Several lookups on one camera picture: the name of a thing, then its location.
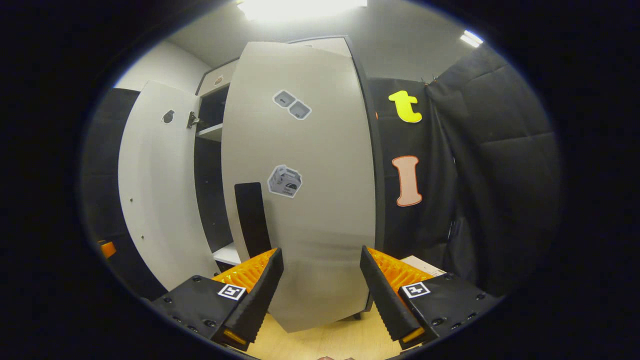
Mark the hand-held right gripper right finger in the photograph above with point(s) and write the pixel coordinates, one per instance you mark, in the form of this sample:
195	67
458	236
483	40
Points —
385	295

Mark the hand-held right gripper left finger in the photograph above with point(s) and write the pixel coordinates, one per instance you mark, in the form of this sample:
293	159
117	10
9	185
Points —
260	295

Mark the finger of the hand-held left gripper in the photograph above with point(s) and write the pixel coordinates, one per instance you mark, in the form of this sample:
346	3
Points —
107	249

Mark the grey shoe cabinet door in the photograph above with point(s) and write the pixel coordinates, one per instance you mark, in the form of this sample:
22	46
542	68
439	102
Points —
325	200
160	200

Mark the grey shoe cabinet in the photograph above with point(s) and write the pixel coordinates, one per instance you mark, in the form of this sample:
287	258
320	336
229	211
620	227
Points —
206	175

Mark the white printed box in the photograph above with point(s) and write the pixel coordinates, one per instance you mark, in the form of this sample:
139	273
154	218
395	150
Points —
425	265

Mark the black backdrop cloth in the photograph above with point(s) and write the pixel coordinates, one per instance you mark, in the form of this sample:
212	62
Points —
430	225

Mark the black quilted cloth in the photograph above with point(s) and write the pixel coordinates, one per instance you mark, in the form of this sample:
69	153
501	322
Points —
505	175

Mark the small ceiling light panel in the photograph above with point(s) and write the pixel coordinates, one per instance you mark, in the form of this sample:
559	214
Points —
471	38

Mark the large ceiling light panel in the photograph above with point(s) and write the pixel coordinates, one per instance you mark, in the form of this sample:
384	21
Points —
300	9

